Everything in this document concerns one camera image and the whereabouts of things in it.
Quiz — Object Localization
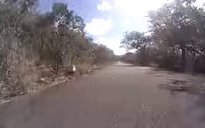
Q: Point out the grey asphalt road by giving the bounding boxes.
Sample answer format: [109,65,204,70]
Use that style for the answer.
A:
[0,61,205,128]

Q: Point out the dry grass verge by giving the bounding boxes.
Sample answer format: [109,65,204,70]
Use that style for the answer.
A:
[0,61,105,106]

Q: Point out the row of trees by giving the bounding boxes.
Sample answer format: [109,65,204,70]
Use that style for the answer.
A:
[119,0,205,76]
[0,0,120,98]

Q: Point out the dark earth verge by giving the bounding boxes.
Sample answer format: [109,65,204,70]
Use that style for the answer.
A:
[149,64,205,98]

